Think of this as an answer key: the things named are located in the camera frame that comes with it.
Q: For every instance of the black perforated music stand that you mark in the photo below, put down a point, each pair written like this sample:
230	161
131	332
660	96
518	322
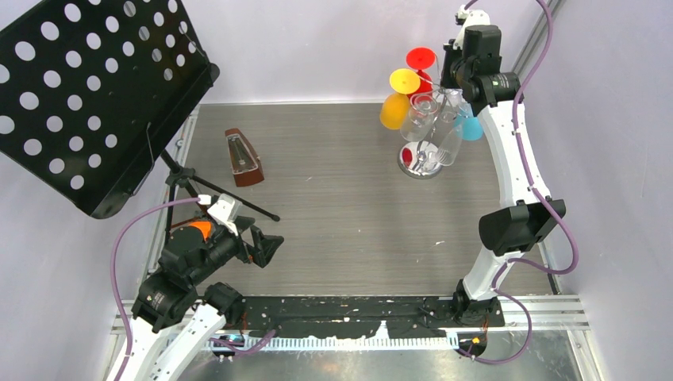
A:
92	92

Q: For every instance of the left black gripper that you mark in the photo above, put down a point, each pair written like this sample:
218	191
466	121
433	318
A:
262	250

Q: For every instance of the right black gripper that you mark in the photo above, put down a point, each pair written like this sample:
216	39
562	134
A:
450	52

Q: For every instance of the orange letter toy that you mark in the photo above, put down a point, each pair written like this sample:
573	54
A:
205	228

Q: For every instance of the yellow wine glass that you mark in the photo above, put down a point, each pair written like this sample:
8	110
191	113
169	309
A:
403	82

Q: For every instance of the red wine glass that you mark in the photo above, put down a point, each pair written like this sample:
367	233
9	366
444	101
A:
420	59

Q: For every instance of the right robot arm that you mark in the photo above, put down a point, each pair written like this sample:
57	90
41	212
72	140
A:
527	212

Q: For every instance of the clear wine glass back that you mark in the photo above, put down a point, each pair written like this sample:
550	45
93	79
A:
447	113

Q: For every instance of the clear wine glass right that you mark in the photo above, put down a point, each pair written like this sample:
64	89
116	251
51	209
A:
449	143

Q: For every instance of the blue wine glass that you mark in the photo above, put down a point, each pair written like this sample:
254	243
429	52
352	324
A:
467	124

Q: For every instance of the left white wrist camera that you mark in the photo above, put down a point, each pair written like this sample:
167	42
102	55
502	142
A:
224	211

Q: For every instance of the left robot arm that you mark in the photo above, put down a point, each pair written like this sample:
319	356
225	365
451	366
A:
169	320

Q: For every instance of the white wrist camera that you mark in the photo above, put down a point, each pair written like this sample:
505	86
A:
466	18
224	211

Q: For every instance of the clear wine glass front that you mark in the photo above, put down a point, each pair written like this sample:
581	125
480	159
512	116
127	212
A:
421	114

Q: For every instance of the brown wooden metronome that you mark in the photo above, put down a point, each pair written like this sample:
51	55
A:
245	162

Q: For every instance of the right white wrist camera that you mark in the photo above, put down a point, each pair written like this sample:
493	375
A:
466	18

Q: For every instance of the chrome wine glass rack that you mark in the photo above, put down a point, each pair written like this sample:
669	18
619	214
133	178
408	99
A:
418	159

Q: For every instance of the clear wine glass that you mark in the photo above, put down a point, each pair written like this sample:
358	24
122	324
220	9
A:
447	113
421	114
449	143

